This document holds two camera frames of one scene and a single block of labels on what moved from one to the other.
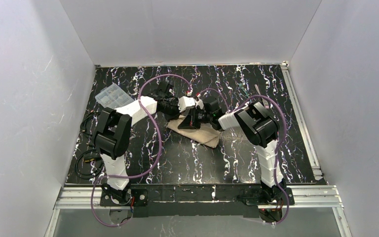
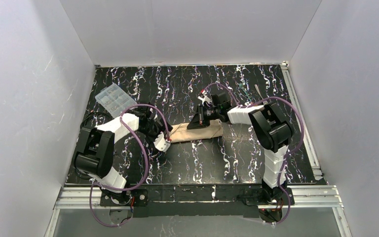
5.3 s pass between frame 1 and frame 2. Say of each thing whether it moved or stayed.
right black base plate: stayed
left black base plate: stayed
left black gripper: moved
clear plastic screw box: stayed
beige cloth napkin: moved
